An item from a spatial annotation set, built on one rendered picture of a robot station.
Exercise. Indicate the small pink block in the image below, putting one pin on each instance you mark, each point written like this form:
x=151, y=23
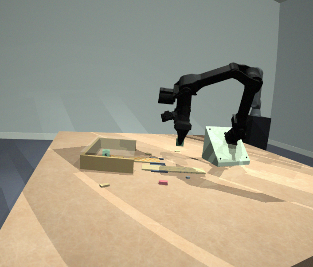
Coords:
x=163, y=182

